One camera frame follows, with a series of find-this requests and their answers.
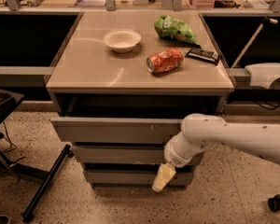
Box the grey drawer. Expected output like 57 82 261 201
50 117 181 144
72 143 164 164
83 163 195 188

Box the grey drawer cabinet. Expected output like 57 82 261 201
44 9 236 189

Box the black chair caster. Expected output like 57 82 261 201
267 194 280 212

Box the black stand with legs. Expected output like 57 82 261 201
0 81 75 223

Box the white rod with black tip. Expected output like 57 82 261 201
231 17 278 68

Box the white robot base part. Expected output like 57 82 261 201
245 63 280 89

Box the grey top drawer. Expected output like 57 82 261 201
50 117 181 144

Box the white paper bowl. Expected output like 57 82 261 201
103 29 141 53

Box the green chip bag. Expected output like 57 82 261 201
154 15 199 45

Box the crushed orange soda can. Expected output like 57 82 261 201
147 48 183 74

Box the grey bottom drawer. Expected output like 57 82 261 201
83 163 195 188

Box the dark snack bar wrapper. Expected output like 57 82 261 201
185 48 219 65

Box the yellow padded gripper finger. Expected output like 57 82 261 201
152 163 176 192

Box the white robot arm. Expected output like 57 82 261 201
152 114 280 192

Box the grey middle drawer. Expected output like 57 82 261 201
72 143 164 164

